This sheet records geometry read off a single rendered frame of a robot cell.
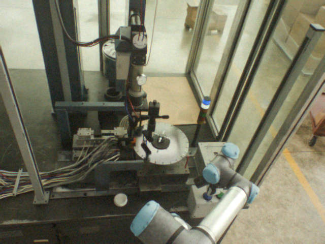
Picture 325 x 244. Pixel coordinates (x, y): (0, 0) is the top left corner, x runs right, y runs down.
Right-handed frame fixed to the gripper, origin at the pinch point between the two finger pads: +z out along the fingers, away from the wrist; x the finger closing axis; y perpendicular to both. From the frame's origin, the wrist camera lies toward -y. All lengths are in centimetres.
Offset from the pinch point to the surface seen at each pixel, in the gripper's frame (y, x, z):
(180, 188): -8.3, 14.3, 16.7
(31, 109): -102, 85, 17
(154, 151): -24.1, 26.7, -2.9
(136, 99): -36, 30, -37
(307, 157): 162, 92, 92
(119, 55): -44, 38, -55
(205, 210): 0.5, -3.7, 10.1
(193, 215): -4.9, -3.7, 14.7
